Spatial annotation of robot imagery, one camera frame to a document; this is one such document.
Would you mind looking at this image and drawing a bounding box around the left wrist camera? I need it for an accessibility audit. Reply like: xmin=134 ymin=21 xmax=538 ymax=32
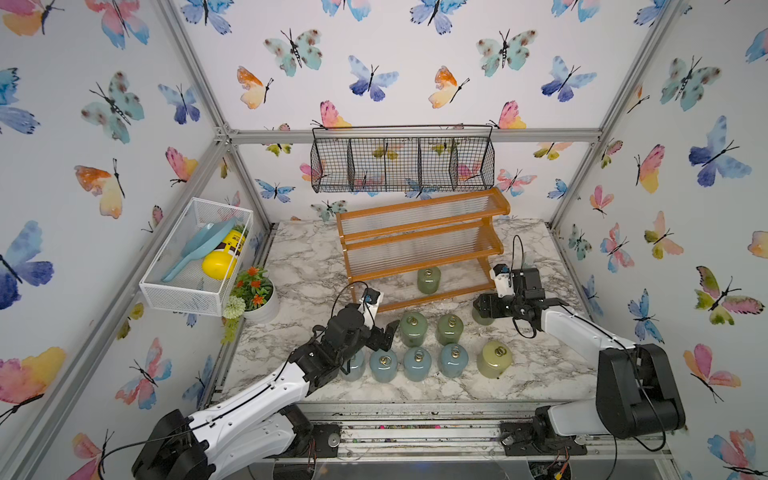
xmin=359 ymin=287 xmax=381 ymax=329

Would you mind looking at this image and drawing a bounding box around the yellow mustard bottle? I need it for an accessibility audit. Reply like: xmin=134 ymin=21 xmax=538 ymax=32
xmin=201 ymin=230 xmax=244 ymax=281

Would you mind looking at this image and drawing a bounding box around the yellow-green canister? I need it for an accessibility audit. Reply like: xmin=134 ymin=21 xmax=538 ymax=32
xmin=477 ymin=340 xmax=513 ymax=379

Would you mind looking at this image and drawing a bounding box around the light blue dustpan scoop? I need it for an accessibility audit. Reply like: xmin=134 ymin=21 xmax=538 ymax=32
xmin=162 ymin=218 xmax=235 ymax=283

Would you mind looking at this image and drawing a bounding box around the black wire wall basket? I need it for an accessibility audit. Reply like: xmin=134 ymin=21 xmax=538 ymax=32
xmin=306 ymin=124 xmax=496 ymax=198

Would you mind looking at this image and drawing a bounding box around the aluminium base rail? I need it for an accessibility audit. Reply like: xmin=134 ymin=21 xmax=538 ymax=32
xmin=167 ymin=398 xmax=679 ymax=466

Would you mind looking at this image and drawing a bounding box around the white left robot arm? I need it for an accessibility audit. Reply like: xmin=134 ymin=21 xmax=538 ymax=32
xmin=131 ymin=303 xmax=399 ymax=479

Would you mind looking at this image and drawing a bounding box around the blue canister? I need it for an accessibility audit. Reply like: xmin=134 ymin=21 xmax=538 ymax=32
xmin=369 ymin=350 xmax=399 ymax=383
xmin=439 ymin=343 xmax=469 ymax=378
xmin=340 ymin=350 xmax=366 ymax=382
xmin=403 ymin=347 xmax=432 ymax=382

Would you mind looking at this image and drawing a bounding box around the potted orange flower plant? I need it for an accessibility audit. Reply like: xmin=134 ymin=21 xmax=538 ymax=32
xmin=221 ymin=267 xmax=280 ymax=345

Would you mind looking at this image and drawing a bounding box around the white mesh wall basket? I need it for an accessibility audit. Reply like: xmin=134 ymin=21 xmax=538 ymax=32
xmin=139 ymin=198 xmax=253 ymax=316

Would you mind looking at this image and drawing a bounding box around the small green canister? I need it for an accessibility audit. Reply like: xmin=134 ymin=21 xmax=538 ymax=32
xmin=417 ymin=267 xmax=441 ymax=295
xmin=472 ymin=309 xmax=494 ymax=326

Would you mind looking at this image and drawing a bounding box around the orange wooden three-tier shelf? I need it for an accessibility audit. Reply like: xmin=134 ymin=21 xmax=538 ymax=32
xmin=337 ymin=187 xmax=510 ymax=312

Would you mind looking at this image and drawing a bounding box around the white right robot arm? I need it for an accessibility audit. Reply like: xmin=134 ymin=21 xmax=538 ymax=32
xmin=473 ymin=264 xmax=686 ymax=456

